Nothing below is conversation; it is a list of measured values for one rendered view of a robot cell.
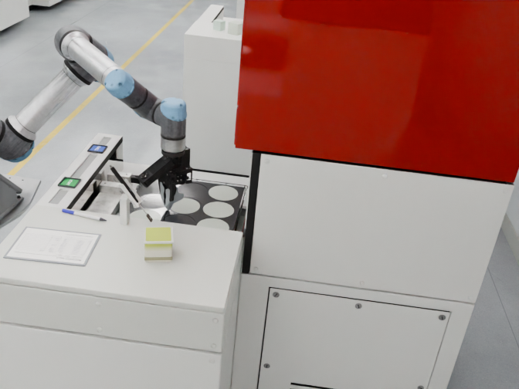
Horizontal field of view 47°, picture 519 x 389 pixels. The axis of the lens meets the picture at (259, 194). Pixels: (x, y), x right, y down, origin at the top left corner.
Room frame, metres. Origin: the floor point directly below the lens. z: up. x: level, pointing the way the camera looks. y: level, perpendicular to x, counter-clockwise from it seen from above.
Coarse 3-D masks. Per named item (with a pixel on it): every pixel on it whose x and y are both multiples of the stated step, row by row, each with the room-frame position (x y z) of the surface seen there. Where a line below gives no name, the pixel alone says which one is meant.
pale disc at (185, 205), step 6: (186, 198) 1.73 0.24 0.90; (174, 204) 1.68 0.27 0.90; (180, 204) 1.69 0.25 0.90; (186, 204) 1.69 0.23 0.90; (192, 204) 1.70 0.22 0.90; (198, 204) 1.70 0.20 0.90; (174, 210) 1.64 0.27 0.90; (180, 210) 1.65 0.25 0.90; (186, 210) 1.65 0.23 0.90; (192, 210) 1.66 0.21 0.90
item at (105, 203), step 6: (132, 186) 1.85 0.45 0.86; (96, 198) 1.70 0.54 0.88; (102, 198) 1.71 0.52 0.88; (108, 198) 1.71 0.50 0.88; (114, 198) 1.71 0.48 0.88; (96, 204) 1.67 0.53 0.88; (102, 204) 1.67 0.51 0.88; (108, 204) 1.68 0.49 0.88; (114, 204) 1.68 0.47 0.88; (90, 210) 1.63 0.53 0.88; (96, 210) 1.63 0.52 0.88; (102, 210) 1.63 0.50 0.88; (108, 210) 1.64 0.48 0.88; (114, 210) 1.65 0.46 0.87
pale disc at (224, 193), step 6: (216, 186) 1.83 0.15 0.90; (222, 186) 1.83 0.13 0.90; (228, 186) 1.84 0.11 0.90; (210, 192) 1.78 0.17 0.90; (216, 192) 1.79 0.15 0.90; (222, 192) 1.79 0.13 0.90; (228, 192) 1.80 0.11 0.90; (234, 192) 1.80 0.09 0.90; (216, 198) 1.75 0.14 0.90; (222, 198) 1.75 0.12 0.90; (228, 198) 1.75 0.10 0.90
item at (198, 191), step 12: (156, 180) 1.84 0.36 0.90; (144, 192) 1.74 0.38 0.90; (156, 192) 1.75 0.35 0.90; (192, 192) 1.77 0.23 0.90; (204, 192) 1.78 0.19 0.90; (240, 192) 1.81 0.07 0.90; (132, 204) 1.66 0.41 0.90; (144, 204) 1.67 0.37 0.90; (156, 204) 1.67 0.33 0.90; (204, 204) 1.70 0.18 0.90; (168, 216) 1.61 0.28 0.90; (180, 216) 1.61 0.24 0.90; (192, 216) 1.62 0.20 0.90; (204, 216) 1.63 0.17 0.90; (228, 216) 1.64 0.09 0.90
